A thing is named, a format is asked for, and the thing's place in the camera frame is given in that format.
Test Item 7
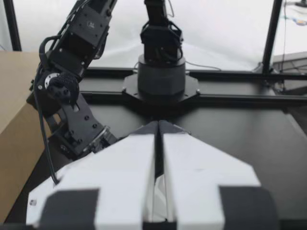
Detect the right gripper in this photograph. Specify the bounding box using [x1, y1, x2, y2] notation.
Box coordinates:
[45, 95, 118, 161]

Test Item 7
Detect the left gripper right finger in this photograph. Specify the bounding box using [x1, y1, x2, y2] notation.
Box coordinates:
[158, 119, 280, 230]

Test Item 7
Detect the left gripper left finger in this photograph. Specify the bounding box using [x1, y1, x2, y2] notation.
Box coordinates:
[27, 120, 160, 230]

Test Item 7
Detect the cardboard box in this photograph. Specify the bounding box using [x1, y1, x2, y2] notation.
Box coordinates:
[0, 50, 61, 227]

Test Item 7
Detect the black cable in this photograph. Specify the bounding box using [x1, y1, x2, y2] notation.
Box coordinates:
[33, 35, 63, 185]

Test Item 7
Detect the black frame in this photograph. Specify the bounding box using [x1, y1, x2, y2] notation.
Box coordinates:
[4, 0, 307, 104]

